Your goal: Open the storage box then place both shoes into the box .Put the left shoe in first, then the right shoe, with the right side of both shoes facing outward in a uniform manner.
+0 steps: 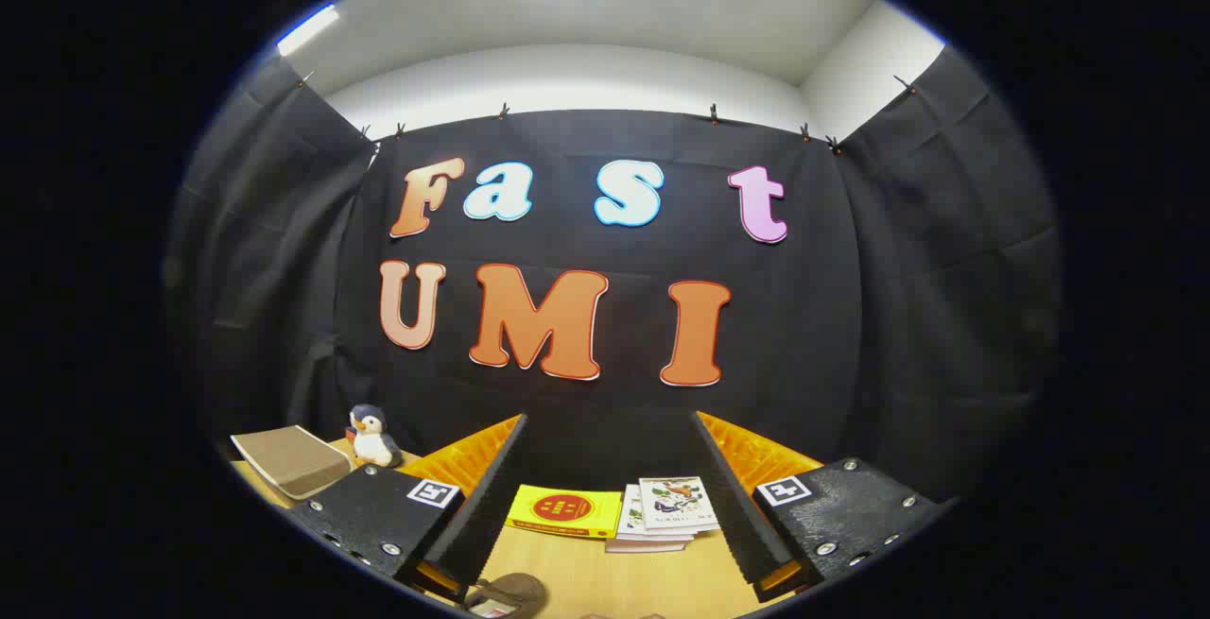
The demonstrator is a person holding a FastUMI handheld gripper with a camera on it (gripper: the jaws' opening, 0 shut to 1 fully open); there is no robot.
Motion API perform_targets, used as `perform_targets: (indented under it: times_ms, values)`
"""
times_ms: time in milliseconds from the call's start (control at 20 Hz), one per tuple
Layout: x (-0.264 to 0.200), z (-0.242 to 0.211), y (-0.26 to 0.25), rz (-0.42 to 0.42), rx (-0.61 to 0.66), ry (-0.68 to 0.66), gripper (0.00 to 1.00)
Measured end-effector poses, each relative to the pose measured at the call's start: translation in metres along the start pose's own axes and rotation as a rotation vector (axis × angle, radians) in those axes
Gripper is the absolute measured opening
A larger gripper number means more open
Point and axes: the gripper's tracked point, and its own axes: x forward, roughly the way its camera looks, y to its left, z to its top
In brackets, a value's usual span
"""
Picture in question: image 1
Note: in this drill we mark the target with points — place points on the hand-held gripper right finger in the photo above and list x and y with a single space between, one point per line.
733 515

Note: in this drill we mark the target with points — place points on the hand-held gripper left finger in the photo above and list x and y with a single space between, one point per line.
482 515

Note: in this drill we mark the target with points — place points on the brown fuzzy shoe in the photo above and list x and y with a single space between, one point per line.
510 591

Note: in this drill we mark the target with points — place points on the brown fabric storage box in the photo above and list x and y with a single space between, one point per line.
293 463

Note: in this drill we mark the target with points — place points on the yellow book with red circle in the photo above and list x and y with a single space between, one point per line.
562 508

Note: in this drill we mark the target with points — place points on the penguin plush toy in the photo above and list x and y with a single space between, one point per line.
373 444

